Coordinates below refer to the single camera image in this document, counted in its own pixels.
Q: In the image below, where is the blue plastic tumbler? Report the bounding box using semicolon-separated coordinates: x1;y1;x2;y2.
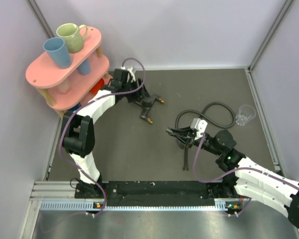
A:
43;37;72;69

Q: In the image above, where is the black fitting with brass connectors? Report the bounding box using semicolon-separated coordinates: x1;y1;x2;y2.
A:
135;94;165;124

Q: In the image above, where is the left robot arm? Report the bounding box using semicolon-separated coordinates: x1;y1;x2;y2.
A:
59;66;150;198

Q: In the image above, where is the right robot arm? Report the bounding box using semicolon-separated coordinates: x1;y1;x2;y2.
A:
166;127;299;229

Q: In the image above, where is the clear plastic cup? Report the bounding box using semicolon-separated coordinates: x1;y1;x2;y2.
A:
236;105;257;126

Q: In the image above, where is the pink three-tier shelf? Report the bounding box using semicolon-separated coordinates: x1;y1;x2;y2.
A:
25;26;111;117

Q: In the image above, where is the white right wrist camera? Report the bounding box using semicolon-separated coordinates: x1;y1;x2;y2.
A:
190;118;208;133

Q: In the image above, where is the orange bowl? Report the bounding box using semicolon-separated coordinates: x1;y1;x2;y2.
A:
89;78;108;95

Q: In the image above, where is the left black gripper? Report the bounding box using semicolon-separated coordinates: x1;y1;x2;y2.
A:
122;77;150;102

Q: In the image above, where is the grey slotted cable duct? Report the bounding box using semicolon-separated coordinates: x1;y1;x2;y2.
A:
39;199;228;212

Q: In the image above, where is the dark blue cup bottom shelf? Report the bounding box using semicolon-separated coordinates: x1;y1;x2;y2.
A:
69;103;81;112

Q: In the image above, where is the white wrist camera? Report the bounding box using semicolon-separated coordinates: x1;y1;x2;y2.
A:
126;67;136;82
190;118;208;133

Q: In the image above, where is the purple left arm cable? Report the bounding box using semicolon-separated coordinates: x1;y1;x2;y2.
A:
58;57;147;217

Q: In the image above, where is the translucent pink cup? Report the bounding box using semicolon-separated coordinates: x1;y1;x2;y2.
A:
56;78;71;94

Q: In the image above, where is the small blue cup middle shelf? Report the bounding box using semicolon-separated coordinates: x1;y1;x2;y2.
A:
77;58;91;75

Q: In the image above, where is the green ceramic mug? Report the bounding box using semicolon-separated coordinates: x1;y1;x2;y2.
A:
56;23;88;53

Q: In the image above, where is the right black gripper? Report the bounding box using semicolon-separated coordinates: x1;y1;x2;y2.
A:
170;125;223;156

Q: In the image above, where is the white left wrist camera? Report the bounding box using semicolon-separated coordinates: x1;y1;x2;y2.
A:
126;67;136;82

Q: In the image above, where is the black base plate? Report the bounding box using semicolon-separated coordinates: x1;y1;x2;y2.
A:
74;180;240;207

